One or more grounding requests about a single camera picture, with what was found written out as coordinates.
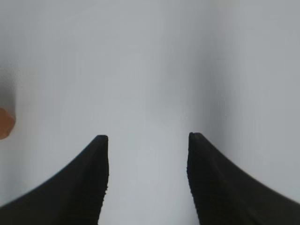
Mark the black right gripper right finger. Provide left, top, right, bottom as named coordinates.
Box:
left=187, top=132, right=300, bottom=225

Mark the orange soda plastic bottle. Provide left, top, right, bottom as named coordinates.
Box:
left=0, top=68, right=16, bottom=140

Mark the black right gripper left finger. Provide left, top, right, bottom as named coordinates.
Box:
left=0, top=135, right=109, bottom=225

